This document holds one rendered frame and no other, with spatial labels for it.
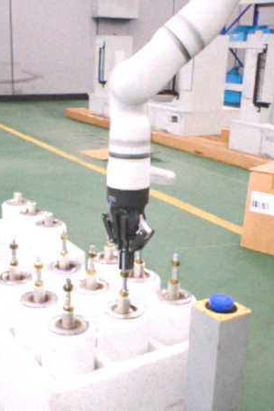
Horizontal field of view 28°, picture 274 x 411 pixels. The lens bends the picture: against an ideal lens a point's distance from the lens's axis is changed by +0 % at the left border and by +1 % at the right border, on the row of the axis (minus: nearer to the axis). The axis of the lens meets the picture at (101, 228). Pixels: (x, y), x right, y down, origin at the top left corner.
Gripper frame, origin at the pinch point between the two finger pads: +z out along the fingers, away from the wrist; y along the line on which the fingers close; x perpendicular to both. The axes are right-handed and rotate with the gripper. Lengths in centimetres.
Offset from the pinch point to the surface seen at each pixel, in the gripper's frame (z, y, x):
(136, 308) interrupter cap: 9.8, 1.1, 2.0
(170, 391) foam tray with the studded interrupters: 25.2, 8.0, 5.7
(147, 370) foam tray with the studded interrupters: 18.7, 7.7, -0.2
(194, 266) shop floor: 35, -52, 72
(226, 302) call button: 2.2, 19.0, 6.1
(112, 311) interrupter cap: 9.8, -0.3, -2.5
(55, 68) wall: -6, -580, 327
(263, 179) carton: 8, -52, 103
